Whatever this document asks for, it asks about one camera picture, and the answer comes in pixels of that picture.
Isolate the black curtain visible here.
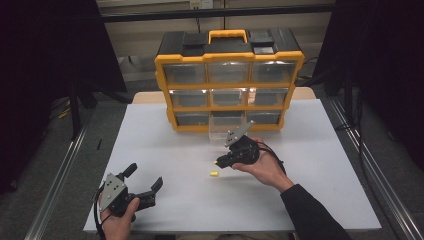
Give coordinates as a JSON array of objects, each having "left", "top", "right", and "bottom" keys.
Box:
[
  {"left": 0, "top": 0, "right": 128, "bottom": 195},
  {"left": 312, "top": 0, "right": 424, "bottom": 172}
]

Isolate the white table sheet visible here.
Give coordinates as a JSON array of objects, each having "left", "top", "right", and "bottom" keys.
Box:
[{"left": 83, "top": 98, "right": 382, "bottom": 233}]

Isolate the single small clear drawer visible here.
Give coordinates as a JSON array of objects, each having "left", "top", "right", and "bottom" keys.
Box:
[{"left": 208, "top": 110, "right": 249, "bottom": 144}]

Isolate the white wall outlet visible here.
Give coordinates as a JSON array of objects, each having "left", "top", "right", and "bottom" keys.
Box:
[{"left": 189, "top": 0, "right": 214, "bottom": 10}]

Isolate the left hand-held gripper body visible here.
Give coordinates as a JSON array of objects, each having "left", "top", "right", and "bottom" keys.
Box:
[{"left": 98, "top": 172, "right": 157, "bottom": 223}]

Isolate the metal floor rail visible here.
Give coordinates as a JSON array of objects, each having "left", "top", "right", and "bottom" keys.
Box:
[
  {"left": 328, "top": 98, "right": 424, "bottom": 240},
  {"left": 24, "top": 109, "right": 95, "bottom": 240}
]

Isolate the grid of transparent organizer drawers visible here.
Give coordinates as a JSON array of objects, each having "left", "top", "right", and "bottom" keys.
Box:
[{"left": 162, "top": 61, "right": 298, "bottom": 127}]

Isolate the left hand-held gripper cable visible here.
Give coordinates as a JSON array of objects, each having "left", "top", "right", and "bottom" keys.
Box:
[{"left": 93, "top": 184, "right": 108, "bottom": 240}]

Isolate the person's left hand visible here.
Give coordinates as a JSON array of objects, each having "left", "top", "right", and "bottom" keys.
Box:
[{"left": 98, "top": 196, "right": 141, "bottom": 240}]

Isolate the black floor cable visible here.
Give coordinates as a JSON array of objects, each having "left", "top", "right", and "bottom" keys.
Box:
[{"left": 334, "top": 89, "right": 369, "bottom": 189}]

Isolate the black metal stand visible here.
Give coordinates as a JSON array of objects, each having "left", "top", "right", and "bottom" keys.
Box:
[
  {"left": 68, "top": 79, "right": 83, "bottom": 141},
  {"left": 344, "top": 66, "right": 355, "bottom": 129}
]

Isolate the person's right hand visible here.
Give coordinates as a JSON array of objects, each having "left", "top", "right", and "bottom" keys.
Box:
[{"left": 231, "top": 137, "right": 295, "bottom": 194}]

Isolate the black horizontal bar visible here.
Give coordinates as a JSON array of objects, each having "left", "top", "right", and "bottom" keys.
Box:
[{"left": 99, "top": 3, "right": 336, "bottom": 24}]

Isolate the wooden table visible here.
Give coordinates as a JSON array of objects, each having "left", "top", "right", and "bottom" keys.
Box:
[{"left": 132, "top": 87, "right": 317, "bottom": 105}]

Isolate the hand-held gripper cable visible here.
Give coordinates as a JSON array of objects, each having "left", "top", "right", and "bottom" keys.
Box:
[
  {"left": 254, "top": 141, "right": 288, "bottom": 176},
  {"left": 93, "top": 184, "right": 108, "bottom": 240}
]

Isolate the yellow black drawer organizer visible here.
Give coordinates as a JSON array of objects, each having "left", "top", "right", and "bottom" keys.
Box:
[{"left": 154, "top": 28, "right": 305, "bottom": 133}]

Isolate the right hand-held gripper cable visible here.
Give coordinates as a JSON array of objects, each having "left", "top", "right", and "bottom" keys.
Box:
[{"left": 254, "top": 141, "right": 288, "bottom": 176}]

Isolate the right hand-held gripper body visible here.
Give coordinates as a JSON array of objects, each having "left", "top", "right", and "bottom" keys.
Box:
[{"left": 224, "top": 120, "right": 262, "bottom": 166}]

